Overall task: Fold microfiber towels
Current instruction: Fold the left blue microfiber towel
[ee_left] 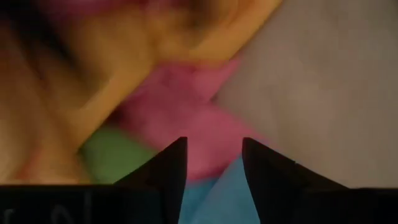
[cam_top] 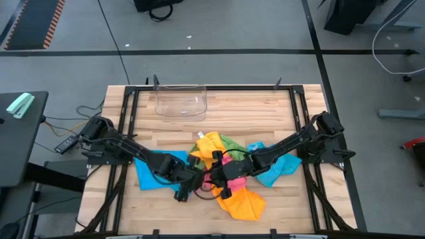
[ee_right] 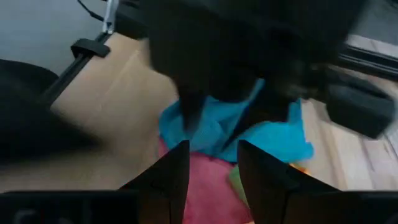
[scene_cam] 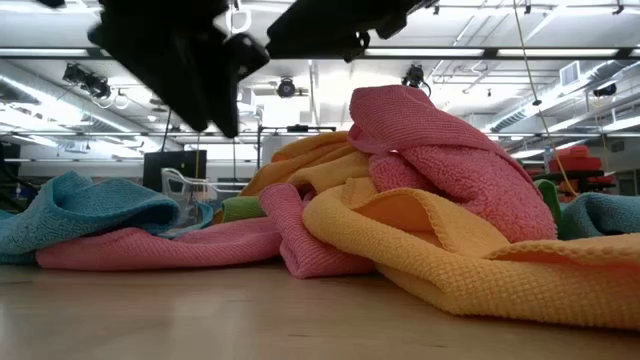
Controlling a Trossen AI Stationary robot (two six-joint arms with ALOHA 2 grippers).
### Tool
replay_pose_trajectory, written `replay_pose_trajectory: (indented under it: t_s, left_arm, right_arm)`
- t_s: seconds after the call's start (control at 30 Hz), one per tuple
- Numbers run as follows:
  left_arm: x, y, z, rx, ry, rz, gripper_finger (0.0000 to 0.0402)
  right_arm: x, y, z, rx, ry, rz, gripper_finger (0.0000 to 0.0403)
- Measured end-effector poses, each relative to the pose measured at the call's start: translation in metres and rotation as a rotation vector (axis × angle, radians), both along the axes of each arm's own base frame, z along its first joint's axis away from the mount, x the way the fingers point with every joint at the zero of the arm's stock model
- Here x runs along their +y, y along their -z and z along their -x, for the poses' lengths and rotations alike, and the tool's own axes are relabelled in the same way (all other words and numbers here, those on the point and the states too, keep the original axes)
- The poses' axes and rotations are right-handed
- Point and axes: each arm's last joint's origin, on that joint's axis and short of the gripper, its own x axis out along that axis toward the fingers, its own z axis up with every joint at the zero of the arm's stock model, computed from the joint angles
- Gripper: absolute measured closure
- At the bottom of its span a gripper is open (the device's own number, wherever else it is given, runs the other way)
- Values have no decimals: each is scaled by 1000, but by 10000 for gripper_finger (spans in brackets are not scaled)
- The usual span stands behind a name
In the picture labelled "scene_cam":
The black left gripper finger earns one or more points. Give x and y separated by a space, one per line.
170 80
220 85

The orange towel with white label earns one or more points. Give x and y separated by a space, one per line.
310 160

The blue microfiber towel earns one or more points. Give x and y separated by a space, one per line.
85 210
600 215

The pink microfiber towel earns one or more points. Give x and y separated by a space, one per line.
450 165
150 247

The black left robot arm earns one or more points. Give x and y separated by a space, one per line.
50 2

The orange microfiber towel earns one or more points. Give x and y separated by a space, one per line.
450 265

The black monitor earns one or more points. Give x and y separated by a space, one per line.
172 170

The clear plastic bin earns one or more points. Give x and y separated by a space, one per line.
190 200

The white air vent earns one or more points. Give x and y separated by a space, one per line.
570 73

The black ceiling camera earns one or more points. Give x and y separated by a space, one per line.
605 90
414 76
286 87
87 80

